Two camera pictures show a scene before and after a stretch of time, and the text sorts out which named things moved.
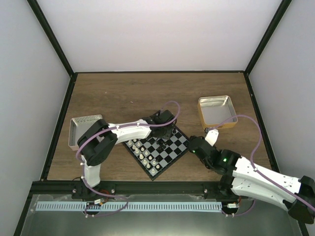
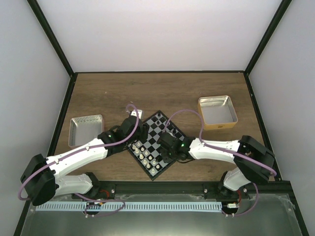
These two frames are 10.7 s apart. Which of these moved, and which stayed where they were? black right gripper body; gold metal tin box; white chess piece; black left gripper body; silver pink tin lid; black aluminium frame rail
Moved: black left gripper body; black right gripper body
Stayed: black aluminium frame rail; white chess piece; gold metal tin box; silver pink tin lid
